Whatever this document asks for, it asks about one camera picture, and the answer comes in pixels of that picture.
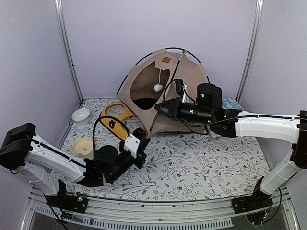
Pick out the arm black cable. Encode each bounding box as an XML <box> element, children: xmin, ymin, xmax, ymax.
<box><xmin>163</xmin><ymin>78</ymin><xmax>307</xmax><ymax>225</ymax></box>
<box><xmin>42</xmin><ymin>116</ymin><xmax>130</xmax><ymax>230</ymax></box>

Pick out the white ceramic bowl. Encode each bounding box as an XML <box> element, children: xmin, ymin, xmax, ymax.
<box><xmin>71</xmin><ymin>108</ymin><xmax>91</xmax><ymax>125</ymax></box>

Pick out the white pompom toy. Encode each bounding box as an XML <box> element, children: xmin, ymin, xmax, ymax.
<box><xmin>153</xmin><ymin>84</ymin><xmax>163</xmax><ymax>92</ymax></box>

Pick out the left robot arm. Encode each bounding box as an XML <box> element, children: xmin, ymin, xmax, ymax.
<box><xmin>0</xmin><ymin>123</ymin><xmax>150</xmax><ymax>208</ymax></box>

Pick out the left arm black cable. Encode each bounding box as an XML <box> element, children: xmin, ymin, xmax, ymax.
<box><xmin>42</xmin><ymin>116</ymin><xmax>130</xmax><ymax>230</ymax></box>

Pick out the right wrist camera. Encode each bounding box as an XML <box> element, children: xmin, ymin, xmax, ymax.
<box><xmin>175</xmin><ymin>79</ymin><xmax>188</xmax><ymax>103</ymax></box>

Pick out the aluminium left corner post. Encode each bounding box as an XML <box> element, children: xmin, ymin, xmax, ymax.
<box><xmin>54</xmin><ymin>0</ymin><xmax>84</xmax><ymax>104</ymax></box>

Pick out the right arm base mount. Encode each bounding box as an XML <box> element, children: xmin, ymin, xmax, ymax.
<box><xmin>231</xmin><ymin>177</ymin><xmax>273</xmax><ymax>214</ymax></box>

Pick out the blue snowman print cushion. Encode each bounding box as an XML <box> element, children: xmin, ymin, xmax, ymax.
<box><xmin>207</xmin><ymin>97</ymin><xmax>243</xmax><ymax>138</ymax></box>

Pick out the yellow bear bowl stand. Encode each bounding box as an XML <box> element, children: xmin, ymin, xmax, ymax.
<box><xmin>100</xmin><ymin>102</ymin><xmax>135</xmax><ymax>140</ymax></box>

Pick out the aluminium right corner post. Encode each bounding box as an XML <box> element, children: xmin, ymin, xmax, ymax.
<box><xmin>236</xmin><ymin>0</ymin><xmax>264</xmax><ymax>102</ymax></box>

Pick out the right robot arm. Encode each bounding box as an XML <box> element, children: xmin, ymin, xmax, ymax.
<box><xmin>154</xmin><ymin>79</ymin><xmax>307</xmax><ymax>209</ymax></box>

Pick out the floral white table mat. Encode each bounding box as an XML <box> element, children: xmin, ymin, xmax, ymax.
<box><xmin>54</xmin><ymin>97</ymin><xmax>276</xmax><ymax>202</ymax></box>

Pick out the aluminium corner post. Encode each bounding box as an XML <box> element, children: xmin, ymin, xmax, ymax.
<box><xmin>54</xmin><ymin>0</ymin><xmax>84</xmax><ymax>104</ymax></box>
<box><xmin>236</xmin><ymin>0</ymin><xmax>264</xmax><ymax>102</ymax></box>

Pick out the beige pet tent fabric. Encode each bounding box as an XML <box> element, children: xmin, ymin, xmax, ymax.
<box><xmin>116</xmin><ymin>48</ymin><xmax>208</xmax><ymax>137</ymax></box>

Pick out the cream paw print bowl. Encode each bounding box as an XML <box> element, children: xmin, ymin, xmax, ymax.
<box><xmin>71</xmin><ymin>137</ymin><xmax>94</xmax><ymax>160</ymax></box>

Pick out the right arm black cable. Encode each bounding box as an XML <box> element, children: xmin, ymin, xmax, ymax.
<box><xmin>163</xmin><ymin>78</ymin><xmax>307</xmax><ymax>225</ymax></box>

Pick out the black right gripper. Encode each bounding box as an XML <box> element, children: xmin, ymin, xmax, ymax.
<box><xmin>156</xmin><ymin>95</ymin><xmax>214</xmax><ymax>125</ymax></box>

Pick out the aluminium front rail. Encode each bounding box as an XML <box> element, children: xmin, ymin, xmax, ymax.
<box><xmin>21</xmin><ymin>187</ymin><xmax>302</xmax><ymax>230</ymax></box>

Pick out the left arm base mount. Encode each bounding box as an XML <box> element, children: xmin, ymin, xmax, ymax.
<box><xmin>47</xmin><ymin>179</ymin><xmax>88</xmax><ymax>214</ymax></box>

